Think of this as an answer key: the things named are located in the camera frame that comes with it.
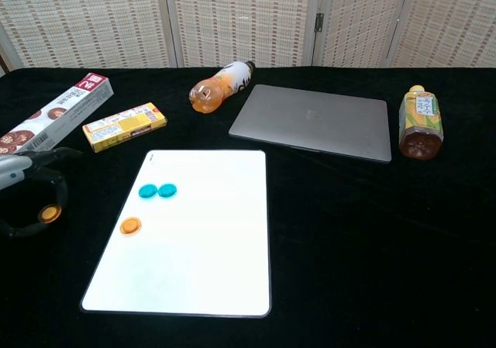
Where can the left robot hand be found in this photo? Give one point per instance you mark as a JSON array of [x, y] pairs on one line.
[[15, 169]]

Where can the orange round magnet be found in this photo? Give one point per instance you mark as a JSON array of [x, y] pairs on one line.
[[130, 226], [49, 214]]

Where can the blue round magnet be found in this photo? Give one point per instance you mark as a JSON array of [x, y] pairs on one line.
[[147, 191], [167, 190]]

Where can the white magnetic board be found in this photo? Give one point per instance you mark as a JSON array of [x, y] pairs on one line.
[[193, 255]]

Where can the long grey cookie box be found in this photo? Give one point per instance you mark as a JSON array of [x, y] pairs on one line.
[[66, 107]]

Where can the yellow snack box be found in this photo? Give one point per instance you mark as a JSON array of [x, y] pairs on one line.
[[124, 126]]

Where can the woven folding screen panel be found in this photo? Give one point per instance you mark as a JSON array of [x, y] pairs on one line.
[[81, 18], [360, 22], [449, 22], [240, 18]]

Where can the orange juice bottle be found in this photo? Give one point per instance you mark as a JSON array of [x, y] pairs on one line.
[[217, 88]]

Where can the grey closed laptop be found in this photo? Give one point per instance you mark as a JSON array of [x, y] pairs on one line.
[[314, 121]]

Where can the metal screen hinge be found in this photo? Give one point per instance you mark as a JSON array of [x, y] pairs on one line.
[[319, 21]]

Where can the black table cloth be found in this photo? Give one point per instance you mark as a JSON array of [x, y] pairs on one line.
[[348, 247]]

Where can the brown tea bottle yellow label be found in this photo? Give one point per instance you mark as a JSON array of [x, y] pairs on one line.
[[420, 123]]

